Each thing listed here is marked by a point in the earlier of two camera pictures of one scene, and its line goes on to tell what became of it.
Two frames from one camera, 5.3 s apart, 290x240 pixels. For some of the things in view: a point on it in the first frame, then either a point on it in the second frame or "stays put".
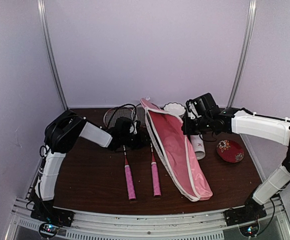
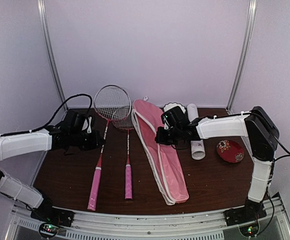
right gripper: (187, 128) -> (160, 138)
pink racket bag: (167, 130) -> (160, 159)
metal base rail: (199, 226) stays put
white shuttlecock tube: (198, 146) stays put
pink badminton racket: (109, 118) -> (113, 102)
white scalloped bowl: (174, 108) stays put
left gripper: (143, 142) -> (96, 143)
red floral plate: (230, 150) stays put
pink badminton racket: (140, 113) -> (124, 117)
